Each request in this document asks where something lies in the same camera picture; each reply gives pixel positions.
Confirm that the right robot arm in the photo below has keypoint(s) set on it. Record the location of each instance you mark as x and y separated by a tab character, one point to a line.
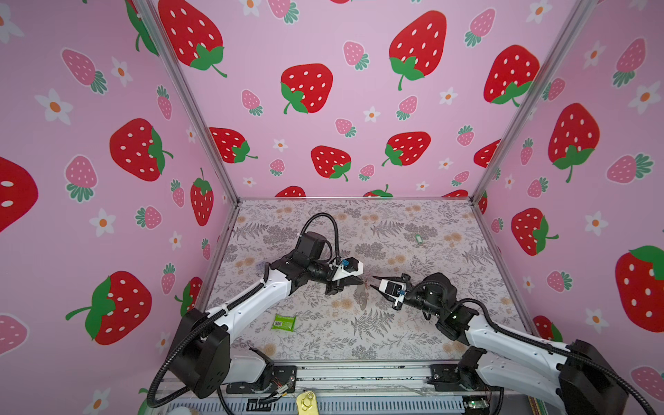
575	378

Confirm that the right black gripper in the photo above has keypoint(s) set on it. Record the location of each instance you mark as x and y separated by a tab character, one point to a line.
396	305

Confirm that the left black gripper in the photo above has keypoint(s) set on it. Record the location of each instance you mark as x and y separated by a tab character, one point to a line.
335	287

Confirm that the green packet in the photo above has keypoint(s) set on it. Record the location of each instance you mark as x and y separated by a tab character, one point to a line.
285	323

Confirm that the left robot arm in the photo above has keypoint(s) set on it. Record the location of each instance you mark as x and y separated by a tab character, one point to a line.
201	360

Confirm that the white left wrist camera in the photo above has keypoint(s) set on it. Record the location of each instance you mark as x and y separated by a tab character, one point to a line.
351	267

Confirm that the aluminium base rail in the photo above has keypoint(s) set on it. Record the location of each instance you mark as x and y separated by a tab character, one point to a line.
360	387

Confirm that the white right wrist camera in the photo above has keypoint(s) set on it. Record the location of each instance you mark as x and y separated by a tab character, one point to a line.
386	292

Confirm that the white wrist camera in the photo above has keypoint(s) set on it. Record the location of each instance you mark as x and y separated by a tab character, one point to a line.
351	267
386	292

